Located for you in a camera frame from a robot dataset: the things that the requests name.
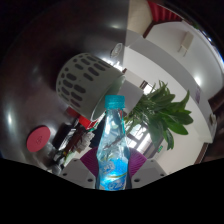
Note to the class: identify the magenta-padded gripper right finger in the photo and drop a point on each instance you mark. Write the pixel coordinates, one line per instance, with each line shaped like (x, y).
(148, 173)

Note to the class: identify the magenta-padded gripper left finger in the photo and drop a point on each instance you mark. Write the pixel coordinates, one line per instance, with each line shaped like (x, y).
(76, 173)

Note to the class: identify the clear blue drink bottle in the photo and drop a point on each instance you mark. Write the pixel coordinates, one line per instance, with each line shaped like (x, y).
(112, 160)

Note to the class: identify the green exit sign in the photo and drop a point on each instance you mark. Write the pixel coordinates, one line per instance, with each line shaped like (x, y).
(160, 148)

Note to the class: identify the brown tray with jars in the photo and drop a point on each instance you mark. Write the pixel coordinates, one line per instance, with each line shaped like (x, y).
(76, 140)

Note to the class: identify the dark wooden glazed door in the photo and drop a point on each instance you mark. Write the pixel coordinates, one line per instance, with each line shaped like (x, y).
(136, 136)

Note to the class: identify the flat round red coaster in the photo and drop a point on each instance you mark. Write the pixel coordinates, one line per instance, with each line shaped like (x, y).
(38, 139)

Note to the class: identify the leafy plant in white pot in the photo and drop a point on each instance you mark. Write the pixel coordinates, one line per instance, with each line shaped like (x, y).
(166, 113)

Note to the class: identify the dark framed window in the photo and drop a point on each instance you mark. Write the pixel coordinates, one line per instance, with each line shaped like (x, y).
(146, 88)

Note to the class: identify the white wall unit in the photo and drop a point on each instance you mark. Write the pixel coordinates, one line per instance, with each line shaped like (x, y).
(185, 42)

